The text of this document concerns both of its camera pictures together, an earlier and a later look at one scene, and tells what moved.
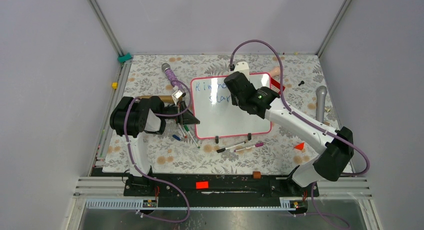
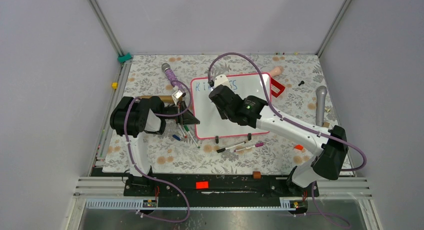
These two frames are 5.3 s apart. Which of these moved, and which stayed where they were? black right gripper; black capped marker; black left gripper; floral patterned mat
Moved: black right gripper
Stayed: floral patterned mat; black left gripper; black capped marker
